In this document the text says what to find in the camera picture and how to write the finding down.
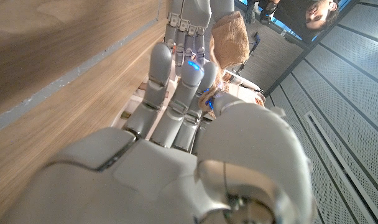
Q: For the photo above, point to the person's black gloved right hand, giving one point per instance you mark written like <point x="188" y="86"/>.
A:
<point x="268" y="14"/>

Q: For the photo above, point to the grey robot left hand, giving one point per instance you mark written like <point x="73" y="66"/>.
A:
<point x="189" y="18"/>

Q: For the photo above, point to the dark grey mesh panel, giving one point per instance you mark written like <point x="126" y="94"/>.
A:
<point x="347" y="124"/>

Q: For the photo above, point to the person in grey t-shirt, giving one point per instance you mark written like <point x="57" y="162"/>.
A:
<point x="319" y="14"/>

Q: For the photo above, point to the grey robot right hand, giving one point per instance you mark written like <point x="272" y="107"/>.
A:
<point x="145" y="186"/>

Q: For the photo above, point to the person's black gloved left hand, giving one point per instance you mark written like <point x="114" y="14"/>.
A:
<point x="250" y="12"/>

